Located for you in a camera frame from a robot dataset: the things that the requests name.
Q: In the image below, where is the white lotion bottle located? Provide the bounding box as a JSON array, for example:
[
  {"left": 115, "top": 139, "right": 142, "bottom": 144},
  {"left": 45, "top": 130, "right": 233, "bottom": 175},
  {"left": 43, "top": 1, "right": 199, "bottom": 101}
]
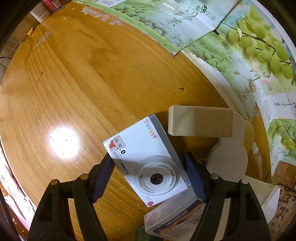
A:
[{"left": 30, "top": 1, "right": 51, "bottom": 23}]

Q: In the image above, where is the green grape printed cardboard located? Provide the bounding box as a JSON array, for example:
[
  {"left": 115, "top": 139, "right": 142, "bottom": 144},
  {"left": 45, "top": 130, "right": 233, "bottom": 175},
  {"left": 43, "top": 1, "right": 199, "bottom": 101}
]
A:
[{"left": 83, "top": 1, "right": 295, "bottom": 175}]

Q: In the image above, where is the beige rectangular eraser block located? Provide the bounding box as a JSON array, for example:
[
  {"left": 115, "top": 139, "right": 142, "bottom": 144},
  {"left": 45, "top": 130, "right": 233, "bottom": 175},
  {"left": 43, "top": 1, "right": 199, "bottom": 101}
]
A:
[{"left": 168, "top": 105, "right": 234, "bottom": 138}]

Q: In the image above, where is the white children's digital camera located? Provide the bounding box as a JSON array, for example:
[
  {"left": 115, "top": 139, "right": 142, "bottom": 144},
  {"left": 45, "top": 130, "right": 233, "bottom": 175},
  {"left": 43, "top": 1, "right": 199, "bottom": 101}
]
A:
[{"left": 103, "top": 114, "right": 190, "bottom": 207}]

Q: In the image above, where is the white plastic storage bin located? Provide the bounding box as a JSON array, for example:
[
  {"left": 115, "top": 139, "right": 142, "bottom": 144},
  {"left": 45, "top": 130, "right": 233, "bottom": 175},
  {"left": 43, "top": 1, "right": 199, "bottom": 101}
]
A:
[{"left": 245, "top": 176, "right": 280, "bottom": 223}]

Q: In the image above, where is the green bottle with gold cap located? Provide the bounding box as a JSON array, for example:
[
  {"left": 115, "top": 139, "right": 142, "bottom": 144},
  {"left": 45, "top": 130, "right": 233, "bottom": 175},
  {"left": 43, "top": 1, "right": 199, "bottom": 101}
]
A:
[{"left": 135, "top": 226, "right": 153, "bottom": 241}]

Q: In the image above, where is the letter print canvas bag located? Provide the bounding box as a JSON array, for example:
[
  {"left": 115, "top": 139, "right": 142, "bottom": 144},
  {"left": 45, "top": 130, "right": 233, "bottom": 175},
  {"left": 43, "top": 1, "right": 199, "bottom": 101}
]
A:
[{"left": 268, "top": 184, "right": 295, "bottom": 240}]

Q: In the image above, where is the clear floss pick box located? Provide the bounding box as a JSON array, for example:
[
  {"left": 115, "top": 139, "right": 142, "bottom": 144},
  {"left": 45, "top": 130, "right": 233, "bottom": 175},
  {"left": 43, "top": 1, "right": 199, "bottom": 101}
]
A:
[{"left": 144, "top": 187, "right": 205, "bottom": 240}]

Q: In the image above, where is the brown printed cardboard piece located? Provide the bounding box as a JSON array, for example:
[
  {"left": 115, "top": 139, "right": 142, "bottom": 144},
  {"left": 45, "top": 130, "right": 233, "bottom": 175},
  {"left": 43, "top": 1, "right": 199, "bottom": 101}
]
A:
[{"left": 271, "top": 161, "right": 296, "bottom": 189}]

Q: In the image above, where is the white cloud-shaped board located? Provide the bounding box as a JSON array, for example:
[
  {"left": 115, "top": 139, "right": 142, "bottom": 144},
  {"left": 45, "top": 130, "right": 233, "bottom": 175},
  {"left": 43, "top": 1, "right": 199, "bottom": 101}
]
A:
[{"left": 206, "top": 113, "right": 255, "bottom": 182}]

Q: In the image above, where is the red pen holder can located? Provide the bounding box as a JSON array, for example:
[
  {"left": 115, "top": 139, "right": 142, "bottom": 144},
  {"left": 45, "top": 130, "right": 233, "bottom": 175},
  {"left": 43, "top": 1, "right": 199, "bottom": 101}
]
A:
[{"left": 42, "top": 0, "right": 69, "bottom": 12}]

